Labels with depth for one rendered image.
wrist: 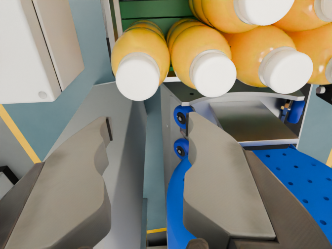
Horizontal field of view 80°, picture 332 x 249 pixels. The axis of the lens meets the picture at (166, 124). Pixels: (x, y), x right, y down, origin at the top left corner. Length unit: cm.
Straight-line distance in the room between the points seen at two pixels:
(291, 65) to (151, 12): 23
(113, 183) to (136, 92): 44
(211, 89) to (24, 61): 16
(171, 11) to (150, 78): 20
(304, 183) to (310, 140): 169
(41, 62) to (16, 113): 154
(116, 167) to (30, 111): 113
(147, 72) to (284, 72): 12
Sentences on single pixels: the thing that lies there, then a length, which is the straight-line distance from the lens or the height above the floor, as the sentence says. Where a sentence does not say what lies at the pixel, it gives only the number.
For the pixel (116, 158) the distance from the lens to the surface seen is 67.
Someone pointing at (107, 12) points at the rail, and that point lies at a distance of 29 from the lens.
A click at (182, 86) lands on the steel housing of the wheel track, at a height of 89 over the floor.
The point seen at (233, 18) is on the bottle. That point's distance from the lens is 22.
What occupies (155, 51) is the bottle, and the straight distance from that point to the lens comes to 21.
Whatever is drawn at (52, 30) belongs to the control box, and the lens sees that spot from 23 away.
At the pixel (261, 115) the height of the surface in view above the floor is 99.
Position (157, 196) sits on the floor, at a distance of 207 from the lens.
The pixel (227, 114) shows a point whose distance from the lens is 36.
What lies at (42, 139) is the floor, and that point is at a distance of 178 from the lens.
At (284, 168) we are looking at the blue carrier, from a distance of 39.
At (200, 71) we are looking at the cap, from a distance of 19.
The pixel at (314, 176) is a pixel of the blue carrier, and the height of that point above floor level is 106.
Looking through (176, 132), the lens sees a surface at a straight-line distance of 42.
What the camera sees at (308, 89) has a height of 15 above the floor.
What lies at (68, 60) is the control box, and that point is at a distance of 25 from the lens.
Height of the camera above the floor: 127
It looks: 57 degrees down
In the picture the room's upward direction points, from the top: 174 degrees clockwise
